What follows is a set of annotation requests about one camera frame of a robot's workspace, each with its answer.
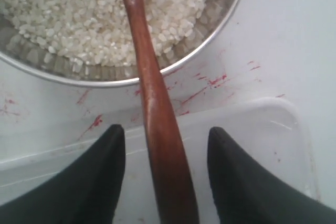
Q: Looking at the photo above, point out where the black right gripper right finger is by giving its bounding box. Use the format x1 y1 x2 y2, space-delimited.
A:
207 127 335 223

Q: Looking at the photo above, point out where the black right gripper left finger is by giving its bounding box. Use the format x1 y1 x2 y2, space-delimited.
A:
1 124 125 223

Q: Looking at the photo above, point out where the brown wooden spoon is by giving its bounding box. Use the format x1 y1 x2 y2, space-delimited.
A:
123 0 200 223

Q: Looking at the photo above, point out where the steel bowl of rice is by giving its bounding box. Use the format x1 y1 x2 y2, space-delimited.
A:
1 0 239 88

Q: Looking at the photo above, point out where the white rectangular plastic tray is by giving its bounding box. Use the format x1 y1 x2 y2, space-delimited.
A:
1 98 319 223

